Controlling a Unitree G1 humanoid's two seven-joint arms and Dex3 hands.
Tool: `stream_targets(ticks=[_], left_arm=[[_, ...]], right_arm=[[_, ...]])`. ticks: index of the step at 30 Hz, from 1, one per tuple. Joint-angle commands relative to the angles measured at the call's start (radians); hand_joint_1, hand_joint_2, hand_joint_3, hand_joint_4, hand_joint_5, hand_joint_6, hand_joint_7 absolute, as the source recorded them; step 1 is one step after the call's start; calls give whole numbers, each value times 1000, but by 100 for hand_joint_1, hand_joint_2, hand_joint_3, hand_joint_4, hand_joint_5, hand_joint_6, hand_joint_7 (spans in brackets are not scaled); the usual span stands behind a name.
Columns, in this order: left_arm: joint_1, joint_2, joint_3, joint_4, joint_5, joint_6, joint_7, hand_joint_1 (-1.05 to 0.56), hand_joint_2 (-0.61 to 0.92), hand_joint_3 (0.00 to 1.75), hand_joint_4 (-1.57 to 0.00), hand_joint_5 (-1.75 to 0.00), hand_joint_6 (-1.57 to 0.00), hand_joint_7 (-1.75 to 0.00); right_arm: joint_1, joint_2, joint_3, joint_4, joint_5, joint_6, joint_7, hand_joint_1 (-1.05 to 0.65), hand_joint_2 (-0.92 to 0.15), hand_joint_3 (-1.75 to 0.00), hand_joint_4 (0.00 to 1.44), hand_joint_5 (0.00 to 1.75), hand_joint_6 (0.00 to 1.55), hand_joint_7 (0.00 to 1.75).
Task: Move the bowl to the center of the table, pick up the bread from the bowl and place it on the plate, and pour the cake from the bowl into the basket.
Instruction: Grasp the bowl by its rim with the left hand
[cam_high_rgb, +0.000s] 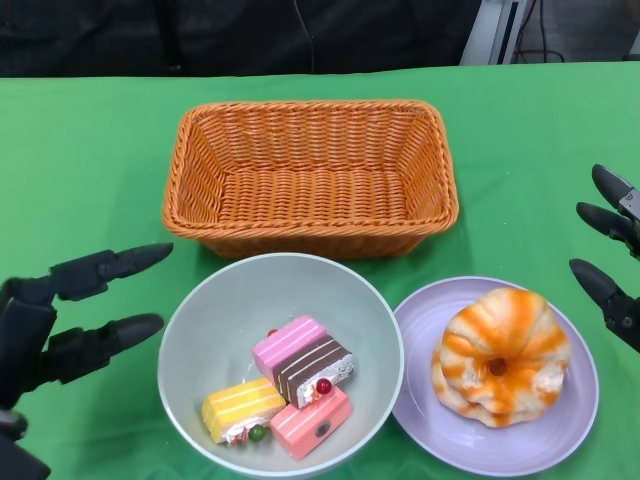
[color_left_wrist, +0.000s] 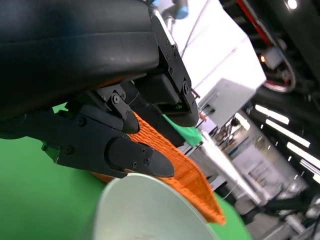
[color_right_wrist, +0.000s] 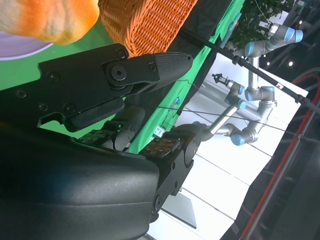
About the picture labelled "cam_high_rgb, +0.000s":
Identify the yellow cake roll slice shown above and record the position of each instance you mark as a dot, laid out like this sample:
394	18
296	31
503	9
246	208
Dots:
240	400

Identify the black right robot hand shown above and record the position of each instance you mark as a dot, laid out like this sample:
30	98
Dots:
625	310

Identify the white metal frame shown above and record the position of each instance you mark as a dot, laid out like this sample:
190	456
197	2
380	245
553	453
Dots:
492	30

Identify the green tablecloth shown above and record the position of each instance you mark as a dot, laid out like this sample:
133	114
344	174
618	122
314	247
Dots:
100	175

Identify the pink chocolate layered cake slice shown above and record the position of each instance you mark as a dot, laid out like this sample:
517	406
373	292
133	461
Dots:
300	355

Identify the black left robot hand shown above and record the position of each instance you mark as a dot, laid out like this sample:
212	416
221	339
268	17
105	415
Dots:
20	340

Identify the orange wicker basket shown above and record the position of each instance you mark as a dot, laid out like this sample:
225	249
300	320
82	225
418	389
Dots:
320	200

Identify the black backdrop cloth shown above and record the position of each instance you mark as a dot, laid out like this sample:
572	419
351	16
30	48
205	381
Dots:
100	35

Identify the orange striped pumpkin bread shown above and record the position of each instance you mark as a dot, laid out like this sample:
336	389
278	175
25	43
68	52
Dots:
492	417
510	330

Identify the lavender round plate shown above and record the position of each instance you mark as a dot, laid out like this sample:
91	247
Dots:
420	350

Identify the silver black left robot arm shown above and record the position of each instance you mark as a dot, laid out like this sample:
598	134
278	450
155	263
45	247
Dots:
20	450

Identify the pale grey-green bowl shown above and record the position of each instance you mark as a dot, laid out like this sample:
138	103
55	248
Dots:
210	320

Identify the salmon pink cake slice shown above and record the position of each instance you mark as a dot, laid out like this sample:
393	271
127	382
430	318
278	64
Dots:
310	425

